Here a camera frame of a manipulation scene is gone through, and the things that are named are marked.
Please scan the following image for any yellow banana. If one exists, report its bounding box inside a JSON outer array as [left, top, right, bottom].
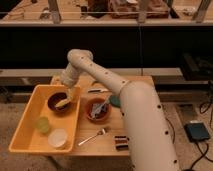
[[55, 98, 71, 108]]

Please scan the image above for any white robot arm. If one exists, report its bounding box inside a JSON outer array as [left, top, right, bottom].
[[61, 49, 181, 171]]

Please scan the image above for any dark brown bowl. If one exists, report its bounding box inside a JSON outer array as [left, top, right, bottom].
[[47, 92, 70, 113]]

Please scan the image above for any grey crumpled cloth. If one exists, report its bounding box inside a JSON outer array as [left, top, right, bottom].
[[90, 103, 106, 119]]

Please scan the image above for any orange terracotta bowl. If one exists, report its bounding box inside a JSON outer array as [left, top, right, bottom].
[[85, 98, 111, 123]]

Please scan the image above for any green plastic cup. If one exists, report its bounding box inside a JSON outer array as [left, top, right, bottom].
[[36, 117, 50, 134]]

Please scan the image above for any teal sponge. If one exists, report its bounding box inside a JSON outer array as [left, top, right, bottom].
[[109, 95, 120, 107]]

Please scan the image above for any white plastic cup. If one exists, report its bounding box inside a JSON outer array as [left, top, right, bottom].
[[48, 129, 68, 149]]

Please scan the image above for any wooden table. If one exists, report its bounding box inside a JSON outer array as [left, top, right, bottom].
[[31, 74, 155, 158]]

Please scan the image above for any silver fork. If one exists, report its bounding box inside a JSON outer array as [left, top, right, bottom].
[[78, 128, 107, 146]]

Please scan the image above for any yellow plastic bin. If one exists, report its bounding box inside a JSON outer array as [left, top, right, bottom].
[[9, 85, 81, 155]]

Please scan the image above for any black box on floor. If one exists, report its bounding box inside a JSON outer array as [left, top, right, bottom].
[[184, 123, 211, 142]]

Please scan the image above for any black floor cable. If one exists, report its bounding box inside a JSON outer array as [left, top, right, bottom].
[[182, 99, 213, 171]]

